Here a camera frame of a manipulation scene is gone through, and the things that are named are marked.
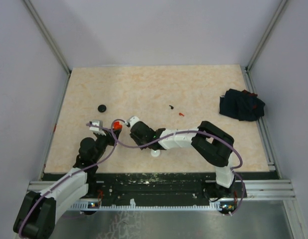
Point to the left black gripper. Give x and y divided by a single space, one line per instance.
109 137

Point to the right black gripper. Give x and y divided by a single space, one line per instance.
135 138

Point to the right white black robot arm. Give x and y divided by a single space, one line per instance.
212 143

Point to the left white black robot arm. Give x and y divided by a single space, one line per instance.
41 210

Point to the dark navy crumpled cloth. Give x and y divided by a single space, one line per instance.
241 105

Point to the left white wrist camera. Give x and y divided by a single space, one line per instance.
96 126

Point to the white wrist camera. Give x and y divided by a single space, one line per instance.
132 121
96 126

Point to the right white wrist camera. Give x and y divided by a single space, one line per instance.
132 121

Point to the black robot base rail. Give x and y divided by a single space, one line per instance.
162 189

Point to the left aluminium frame post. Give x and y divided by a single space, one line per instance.
52 44

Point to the aluminium frame post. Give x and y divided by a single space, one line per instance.
52 44
283 4

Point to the right aluminium frame post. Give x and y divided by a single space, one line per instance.
283 4

